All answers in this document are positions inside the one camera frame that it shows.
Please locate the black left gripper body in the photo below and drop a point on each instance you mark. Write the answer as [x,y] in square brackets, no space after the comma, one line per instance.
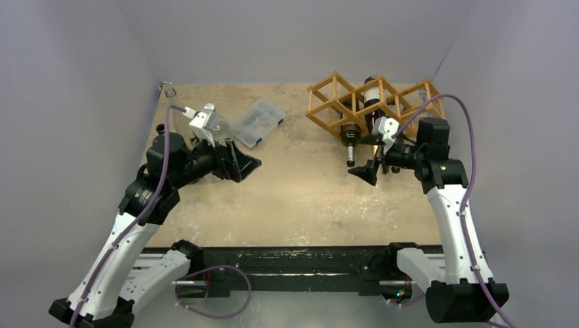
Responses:
[223,167]

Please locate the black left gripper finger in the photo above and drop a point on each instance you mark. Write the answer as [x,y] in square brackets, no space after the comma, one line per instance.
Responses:
[237,156]
[245,167]

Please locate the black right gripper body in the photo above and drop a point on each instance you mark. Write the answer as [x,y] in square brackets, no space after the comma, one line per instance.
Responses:
[382,158]

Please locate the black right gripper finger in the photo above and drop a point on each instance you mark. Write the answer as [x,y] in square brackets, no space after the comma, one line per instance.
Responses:
[373,140]
[367,172]

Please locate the clear tall glass bottle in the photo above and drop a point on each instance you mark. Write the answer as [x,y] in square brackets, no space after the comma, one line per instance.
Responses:
[170,93]

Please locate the clear squat glass bottle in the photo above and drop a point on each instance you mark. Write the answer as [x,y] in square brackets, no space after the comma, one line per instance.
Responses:
[217,128]

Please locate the green bottle cream label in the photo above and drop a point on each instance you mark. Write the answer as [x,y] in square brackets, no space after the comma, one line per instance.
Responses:
[160,129]

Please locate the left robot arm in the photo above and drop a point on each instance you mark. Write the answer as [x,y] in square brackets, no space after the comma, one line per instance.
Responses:
[107,296]

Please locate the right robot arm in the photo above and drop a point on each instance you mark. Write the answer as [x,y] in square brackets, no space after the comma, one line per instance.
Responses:
[464,290]

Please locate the brown bottle gold neck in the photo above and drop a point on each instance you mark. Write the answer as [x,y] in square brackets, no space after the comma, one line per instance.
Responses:
[371,97]

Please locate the wooden wine rack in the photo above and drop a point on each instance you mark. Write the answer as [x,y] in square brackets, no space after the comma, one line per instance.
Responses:
[334,101]

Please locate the clear plastic organizer box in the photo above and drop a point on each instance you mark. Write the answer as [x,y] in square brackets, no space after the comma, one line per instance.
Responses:
[257,122]

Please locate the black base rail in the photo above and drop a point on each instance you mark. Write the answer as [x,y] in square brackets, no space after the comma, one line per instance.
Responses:
[365,270]

